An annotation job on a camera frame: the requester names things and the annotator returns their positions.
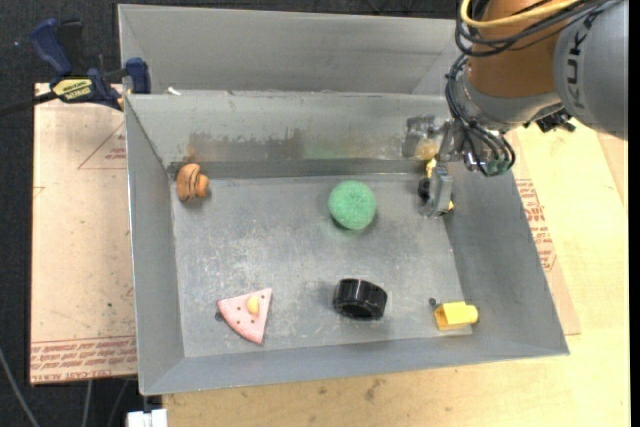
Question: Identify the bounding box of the brown cardboard board red print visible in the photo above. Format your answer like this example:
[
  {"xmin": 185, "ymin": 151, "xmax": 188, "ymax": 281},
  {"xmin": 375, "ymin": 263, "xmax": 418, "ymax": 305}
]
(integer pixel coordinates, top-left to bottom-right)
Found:
[{"xmin": 29, "ymin": 82, "xmax": 582, "ymax": 386}]

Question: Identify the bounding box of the yellow block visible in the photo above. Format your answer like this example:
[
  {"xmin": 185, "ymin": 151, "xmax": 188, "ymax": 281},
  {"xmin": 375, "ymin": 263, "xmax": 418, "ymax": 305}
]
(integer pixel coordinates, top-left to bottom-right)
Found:
[{"xmin": 432, "ymin": 300, "xmax": 480, "ymax": 331}]

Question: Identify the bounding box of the orange-brown toy pastry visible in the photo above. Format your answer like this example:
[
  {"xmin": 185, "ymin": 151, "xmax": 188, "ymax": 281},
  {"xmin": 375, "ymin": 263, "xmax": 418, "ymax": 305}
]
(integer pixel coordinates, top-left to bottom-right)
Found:
[{"xmin": 175, "ymin": 163, "xmax": 211, "ymax": 203}]

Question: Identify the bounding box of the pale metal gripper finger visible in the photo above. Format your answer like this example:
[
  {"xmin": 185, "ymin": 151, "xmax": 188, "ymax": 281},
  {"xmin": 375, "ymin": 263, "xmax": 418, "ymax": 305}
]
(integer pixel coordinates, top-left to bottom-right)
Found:
[
  {"xmin": 441, "ymin": 168, "xmax": 456, "ymax": 216},
  {"xmin": 422, "ymin": 166, "xmax": 444, "ymax": 219}
]

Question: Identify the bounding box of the green round scrubber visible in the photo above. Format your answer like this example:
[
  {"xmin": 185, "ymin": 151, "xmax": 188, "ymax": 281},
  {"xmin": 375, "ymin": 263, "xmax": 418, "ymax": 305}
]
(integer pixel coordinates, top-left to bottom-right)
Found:
[{"xmin": 327, "ymin": 179, "xmax": 378, "ymax": 231}]

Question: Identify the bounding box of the pink toy pizza slice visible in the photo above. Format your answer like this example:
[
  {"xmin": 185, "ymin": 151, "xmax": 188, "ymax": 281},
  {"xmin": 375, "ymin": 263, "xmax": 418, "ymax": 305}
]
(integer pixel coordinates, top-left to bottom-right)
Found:
[{"xmin": 216, "ymin": 287, "xmax": 274, "ymax": 346}]

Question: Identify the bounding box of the black ring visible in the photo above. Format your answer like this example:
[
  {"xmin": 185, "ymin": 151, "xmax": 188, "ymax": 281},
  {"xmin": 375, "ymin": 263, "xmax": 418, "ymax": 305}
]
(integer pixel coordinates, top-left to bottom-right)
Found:
[{"xmin": 332, "ymin": 278, "xmax": 389, "ymax": 320}]

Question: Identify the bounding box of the grey metal bin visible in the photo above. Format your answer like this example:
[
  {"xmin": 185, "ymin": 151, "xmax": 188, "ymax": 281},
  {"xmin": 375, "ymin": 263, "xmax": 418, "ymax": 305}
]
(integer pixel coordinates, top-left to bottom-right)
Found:
[{"xmin": 117, "ymin": 3, "xmax": 571, "ymax": 396}]

